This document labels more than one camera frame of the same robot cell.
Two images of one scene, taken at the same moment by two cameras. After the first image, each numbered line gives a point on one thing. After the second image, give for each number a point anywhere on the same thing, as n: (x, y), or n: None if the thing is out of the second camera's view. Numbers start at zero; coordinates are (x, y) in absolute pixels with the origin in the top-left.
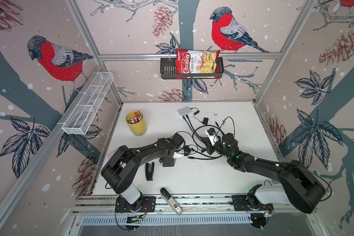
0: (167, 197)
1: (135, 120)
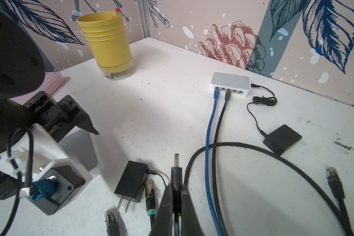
0: None
1: (106, 32)
